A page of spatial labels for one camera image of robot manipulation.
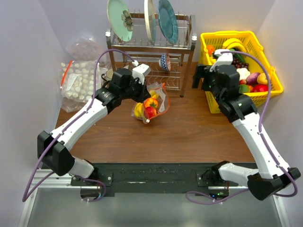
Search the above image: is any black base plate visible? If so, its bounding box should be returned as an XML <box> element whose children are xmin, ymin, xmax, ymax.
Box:
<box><xmin>63</xmin><ymin>162</ymin><xmax>265</xmax><ymax>198</ymax></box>

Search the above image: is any bag of red pieces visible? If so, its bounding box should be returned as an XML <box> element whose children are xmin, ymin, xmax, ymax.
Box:
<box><xmin>65</xmin><ymin>32</ymin><xmax>107</xmax><ymax>61</ymax></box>

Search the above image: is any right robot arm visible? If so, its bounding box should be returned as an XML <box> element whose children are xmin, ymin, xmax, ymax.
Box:
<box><xmin>192</xmin><ymin>64</ymin><xmax>301</xmax><ymax>201</ymax></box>

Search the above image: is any teal plate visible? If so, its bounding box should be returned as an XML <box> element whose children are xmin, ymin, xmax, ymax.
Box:
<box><xmin>158</xmin><ymin>0</ymin><xmax>178</xmax><ymax>45</ymax></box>

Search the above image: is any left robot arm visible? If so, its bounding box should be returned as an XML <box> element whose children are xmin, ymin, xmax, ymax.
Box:
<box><xmin>37</xmin><ymin>64</ymin><xmax>151</xmax><ymax>185</ymax></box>

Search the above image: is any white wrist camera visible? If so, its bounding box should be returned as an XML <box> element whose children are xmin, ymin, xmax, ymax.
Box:
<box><xmin>209</xmin><ymin>49</ymin><xmax>233</xmax><ymax>72</ymax></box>
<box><xmin>132</xmin><ymin>60</ymin><xmax>151</xmax><ymax>84</ymax></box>

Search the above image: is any white cauliflower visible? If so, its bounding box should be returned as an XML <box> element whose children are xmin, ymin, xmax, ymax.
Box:
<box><xmin>236</xmin><ymin>68</ymin><xmax>251</xmax><ymax>80</ymax></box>

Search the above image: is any mint green flower plate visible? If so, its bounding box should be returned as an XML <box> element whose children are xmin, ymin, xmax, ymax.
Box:
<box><xmin>107</xmin><ymin>0</ymin><xmax>134</xmax><ymax>42</ymax></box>

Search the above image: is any red tomato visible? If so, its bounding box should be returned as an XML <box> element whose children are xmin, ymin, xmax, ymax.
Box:
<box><xmin>252</xmin><ymin>84</ymin><xmax>268</xmax><ymax>93</ymax></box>

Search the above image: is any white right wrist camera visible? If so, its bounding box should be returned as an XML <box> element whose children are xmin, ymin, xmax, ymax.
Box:
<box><xmin>209</xmin><ymin>49</ymin><xmax>233</xmax><ymax>72</ymax></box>

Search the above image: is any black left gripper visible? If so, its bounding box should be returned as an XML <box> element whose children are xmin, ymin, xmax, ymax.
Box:
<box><xmin>121</xmin><ymin>77</ymin><xmax>151</xmax><ymax>104</ymax></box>

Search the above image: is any blue patterned bowl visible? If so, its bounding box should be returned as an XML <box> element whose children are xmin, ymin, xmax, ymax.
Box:
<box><xmin>159</xmin><ymin>53</ymin><xmax>171</xmax><ymax>71</ymax></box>

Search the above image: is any yellow plastic basket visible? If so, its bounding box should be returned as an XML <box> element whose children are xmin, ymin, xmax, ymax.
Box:
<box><xmin>199</xmin><ymin>31</ymin><xmax>284</xmax><ymax>114</ymax></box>

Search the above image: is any dark grape bunch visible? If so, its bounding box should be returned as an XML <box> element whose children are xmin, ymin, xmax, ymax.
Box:
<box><xmin>232</xmin><ymin>57</ymin><xmax>249</xmax><ymax>69</ymax></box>

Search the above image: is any red orange bell pepper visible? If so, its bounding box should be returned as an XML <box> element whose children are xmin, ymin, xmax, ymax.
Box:
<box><xmin>143</xmin><ymin>97</ymin><xmax>159</xmax><ymax>109</ymax></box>

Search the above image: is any clear orange zip bag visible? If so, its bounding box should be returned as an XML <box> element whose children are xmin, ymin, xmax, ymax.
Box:
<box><xmin>131</xmin><ymin>82</ymin><xmax>170</xmax><ymax>124</ymax></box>

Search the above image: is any metal dish rack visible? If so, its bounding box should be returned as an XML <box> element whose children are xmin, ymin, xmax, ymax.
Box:
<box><xmin>106</xmin><ymin>12</ymin><xmax>197</xmax><ymax>97</ymax></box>

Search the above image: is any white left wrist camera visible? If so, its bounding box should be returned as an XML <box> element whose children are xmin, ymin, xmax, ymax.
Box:
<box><xmin>132</xmin><ymin>60</ymin><xmax>151</xmax><ymax>84</ymax></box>

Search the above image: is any cream enamel mug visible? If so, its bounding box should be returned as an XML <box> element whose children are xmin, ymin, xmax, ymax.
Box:
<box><xmin>101</xmin><ymin>68</ymin><xmax>114</xmax><ymax>82</ymax></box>

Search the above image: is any orange fruit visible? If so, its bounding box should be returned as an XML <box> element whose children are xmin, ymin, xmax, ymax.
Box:
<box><xmin>257</xmin><ymin>73</ymin><xmax>268</xmax><ymax>85</ymax></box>

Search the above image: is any red apple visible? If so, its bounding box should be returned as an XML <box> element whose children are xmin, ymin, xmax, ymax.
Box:
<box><xmin>144</xmin><ymin>106</ymin><xmax>157</xmax><ymax>119</ymax></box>

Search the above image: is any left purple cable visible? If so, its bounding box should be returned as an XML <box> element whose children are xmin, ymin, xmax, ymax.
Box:
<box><xmin>21</xmin><ymin>49</ymin><xmax>140</xmax><ymax>203</ymax></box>

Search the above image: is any cream plate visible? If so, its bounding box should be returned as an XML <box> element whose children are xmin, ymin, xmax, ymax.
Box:
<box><xmin>144</xmin><ymin>0</ymin><xmax>156</xmax><ymax>44</ymax></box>

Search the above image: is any bag of white round pieces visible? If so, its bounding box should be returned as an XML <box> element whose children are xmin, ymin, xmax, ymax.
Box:
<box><xmin>59</xmin><ymin>61</ymin><xmax>104</xmax><ymax>113</ymax></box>

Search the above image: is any yellow banana bunch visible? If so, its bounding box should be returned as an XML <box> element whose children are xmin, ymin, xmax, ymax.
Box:
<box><xmin>223</xmin><ymin>38</ymin><xmax>246</xmax><ymax>52</ymax></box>
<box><xmin>134</xmin><ymin>90</ymin><xmax>159</xmax><ymax>119</ymax></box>

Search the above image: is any green lime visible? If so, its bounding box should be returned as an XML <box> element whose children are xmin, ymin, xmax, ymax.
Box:
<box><xmin>239</xmin><ymin>84</ymin><xmax>250</xmax><ymax>94</ymax></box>

